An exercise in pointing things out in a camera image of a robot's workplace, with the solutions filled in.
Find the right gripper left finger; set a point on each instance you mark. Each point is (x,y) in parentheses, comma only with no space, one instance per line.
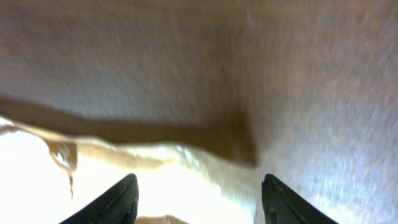
(118,205)

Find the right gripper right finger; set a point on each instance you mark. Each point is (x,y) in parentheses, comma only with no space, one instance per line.
(282,205)

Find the glutinous rice bag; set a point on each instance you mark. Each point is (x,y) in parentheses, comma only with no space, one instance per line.
(46,177)

